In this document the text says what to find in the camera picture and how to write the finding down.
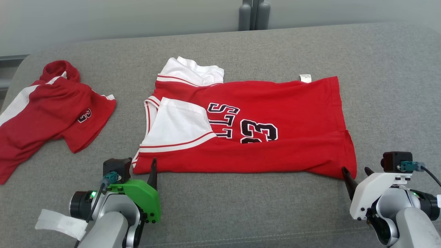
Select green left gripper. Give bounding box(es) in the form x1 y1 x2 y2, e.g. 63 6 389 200
109 158 162 224

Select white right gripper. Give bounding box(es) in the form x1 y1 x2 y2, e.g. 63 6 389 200
341 167 412 221

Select red basketball jersey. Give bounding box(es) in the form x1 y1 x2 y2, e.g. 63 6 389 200
132 56 357 180

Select red basketball shorts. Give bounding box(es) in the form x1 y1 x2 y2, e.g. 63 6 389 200
0 60 117 185

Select left camera cable teal plug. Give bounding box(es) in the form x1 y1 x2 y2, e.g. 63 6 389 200
74 172 120 248

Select grey metal wheeled frame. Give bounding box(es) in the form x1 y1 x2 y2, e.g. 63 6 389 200
0 54 30 92

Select grey double partition post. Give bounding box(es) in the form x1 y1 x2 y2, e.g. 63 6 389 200
238 0 271 31

